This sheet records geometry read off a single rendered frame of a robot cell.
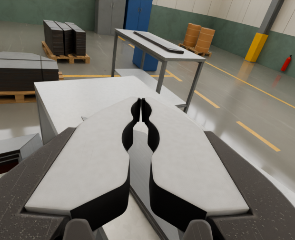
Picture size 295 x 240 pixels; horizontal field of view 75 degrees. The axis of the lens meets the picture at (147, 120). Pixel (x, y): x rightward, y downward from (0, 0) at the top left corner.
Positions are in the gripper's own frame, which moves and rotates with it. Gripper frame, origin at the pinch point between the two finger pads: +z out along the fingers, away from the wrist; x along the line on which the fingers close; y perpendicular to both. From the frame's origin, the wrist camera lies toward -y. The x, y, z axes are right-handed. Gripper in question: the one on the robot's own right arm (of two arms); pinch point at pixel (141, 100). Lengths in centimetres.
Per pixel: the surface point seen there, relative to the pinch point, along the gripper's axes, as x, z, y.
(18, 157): -52, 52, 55
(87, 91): -27, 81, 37
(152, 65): 29, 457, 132
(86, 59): -123, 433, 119
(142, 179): 1.3, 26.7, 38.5
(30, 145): -48, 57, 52
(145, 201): 2.1, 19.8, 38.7
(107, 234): -6.6, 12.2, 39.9
